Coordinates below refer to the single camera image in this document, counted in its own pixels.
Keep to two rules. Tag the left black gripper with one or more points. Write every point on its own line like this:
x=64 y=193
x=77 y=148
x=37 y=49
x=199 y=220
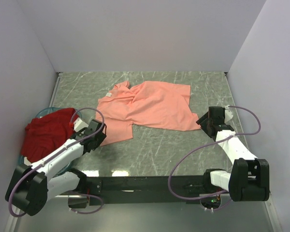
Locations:
x=100 y=139

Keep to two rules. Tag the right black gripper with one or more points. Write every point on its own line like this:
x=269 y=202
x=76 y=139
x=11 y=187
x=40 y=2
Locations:
x=203 y=125

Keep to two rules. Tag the salmon pink t shirt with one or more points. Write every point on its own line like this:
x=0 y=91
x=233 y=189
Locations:
x=153 y=104

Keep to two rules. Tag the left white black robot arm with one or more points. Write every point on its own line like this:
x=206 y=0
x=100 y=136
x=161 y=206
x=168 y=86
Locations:
x=32 y=186

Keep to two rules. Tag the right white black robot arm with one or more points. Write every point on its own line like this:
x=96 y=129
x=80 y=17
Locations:
x=249 y=178

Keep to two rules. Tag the teal plastic laundry basket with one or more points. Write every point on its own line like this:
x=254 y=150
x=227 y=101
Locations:
x=48 y=111

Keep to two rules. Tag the red t shirt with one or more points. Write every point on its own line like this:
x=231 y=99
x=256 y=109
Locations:
x=46 y=133

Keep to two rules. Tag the black base crossbar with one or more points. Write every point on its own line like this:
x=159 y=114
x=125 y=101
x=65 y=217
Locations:
x=144 y=189

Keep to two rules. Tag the white t shirt in basket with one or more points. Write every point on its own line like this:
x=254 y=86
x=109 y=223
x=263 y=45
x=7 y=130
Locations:
x=26 y=161

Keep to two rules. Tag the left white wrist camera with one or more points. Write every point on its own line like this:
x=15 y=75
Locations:
x=78 y=125

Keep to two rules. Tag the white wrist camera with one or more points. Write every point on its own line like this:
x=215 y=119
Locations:
x=78 y=125
x=228 y=114

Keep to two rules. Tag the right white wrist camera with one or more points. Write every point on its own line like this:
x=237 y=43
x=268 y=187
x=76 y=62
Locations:
x=228 y=114

